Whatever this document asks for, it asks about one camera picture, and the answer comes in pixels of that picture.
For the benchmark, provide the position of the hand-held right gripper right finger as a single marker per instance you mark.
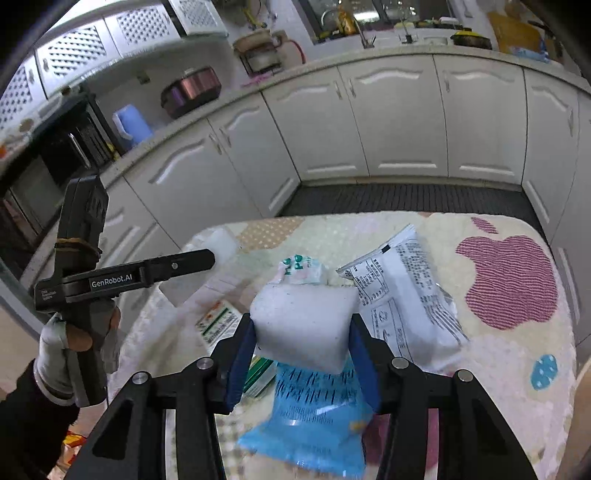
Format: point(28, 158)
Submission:
point(364, 369)

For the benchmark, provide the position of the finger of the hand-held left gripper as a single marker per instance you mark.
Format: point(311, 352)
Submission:
point(184, 265)

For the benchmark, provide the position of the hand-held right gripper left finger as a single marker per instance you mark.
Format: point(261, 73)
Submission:
point(240, 364)

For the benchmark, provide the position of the translucent white plastic bag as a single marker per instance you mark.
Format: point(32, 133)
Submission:
point(184, 290)

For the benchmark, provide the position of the white foam block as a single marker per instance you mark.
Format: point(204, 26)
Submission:
point(300, 323)

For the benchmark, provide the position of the person's left forearm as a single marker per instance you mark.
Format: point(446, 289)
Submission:
point(27, 424)

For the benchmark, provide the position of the person's left hand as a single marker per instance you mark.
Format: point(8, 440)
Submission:
point(55, 355)

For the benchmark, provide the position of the black microwave oven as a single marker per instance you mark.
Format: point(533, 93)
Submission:
point(41, 175)

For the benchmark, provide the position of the blue snack packet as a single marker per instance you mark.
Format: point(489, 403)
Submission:
point(314, 429)

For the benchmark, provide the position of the white printed packet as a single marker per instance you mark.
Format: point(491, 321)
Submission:
point(406, 300)

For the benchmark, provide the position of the blue kettle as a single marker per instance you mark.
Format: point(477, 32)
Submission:
point(134, 127)

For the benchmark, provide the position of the crumpled green white packet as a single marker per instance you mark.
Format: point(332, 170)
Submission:
point(300, 270)

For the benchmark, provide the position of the quilted apple print blanket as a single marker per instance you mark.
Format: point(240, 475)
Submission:
point(508, 332)

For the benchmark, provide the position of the purple rice cooker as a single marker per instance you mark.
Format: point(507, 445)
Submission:
point(189, 92)

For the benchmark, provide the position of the white lattice upper cabinets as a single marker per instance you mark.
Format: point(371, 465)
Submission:
point(92, 41)

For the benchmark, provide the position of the black ribbed floor mat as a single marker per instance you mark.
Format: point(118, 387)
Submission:
point(415, 196)

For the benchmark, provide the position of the orange plastic bag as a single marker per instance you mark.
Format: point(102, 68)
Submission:
point(69, 450)

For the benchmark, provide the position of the beige kitchen appliance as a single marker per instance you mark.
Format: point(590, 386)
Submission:
point(261, 50)

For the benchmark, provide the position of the row of white cabinet doors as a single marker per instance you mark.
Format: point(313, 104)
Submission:
point(392, 115)

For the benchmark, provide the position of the metal kitchen faucet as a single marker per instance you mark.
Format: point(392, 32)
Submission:
point(362, 34)

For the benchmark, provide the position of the yellow lidded pot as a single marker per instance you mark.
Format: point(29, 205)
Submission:
point(471, 41)

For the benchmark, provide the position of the blue plastic pack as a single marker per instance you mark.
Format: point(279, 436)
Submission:
point(531, 54)

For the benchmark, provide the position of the wooden cutting board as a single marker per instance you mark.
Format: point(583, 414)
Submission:
point(512, 30)

